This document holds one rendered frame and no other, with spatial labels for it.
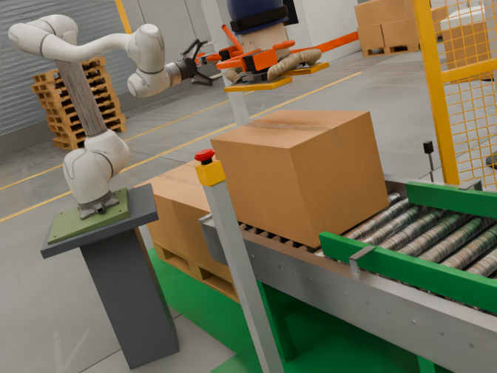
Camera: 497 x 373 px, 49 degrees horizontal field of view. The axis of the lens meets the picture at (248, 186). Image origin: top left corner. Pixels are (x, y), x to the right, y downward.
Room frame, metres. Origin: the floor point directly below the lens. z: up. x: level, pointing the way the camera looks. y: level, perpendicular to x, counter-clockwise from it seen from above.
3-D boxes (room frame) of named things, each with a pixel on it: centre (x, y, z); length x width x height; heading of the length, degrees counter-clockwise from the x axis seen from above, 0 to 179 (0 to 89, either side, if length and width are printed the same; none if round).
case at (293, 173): (2.21, -0.21, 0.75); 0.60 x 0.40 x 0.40; 28
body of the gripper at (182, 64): (2.31, 0.11, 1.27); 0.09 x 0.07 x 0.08; 120
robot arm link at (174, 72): (2.27, 0.17, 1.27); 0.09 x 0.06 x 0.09; 30
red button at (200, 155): (1.78, 0.11, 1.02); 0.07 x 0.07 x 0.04
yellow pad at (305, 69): (2.25, -0.31, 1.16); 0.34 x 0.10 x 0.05; 30
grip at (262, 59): (1.81, -0.15, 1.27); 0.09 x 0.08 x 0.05; 120
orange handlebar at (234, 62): (2.31, -0.02, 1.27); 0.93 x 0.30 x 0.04; 30
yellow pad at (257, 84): (2.15, -0.14, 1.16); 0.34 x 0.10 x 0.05; 30
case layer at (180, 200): (3.25, 0.01, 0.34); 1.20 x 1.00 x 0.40; 29
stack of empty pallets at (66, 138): (9.87, 2.45, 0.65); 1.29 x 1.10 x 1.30; 28
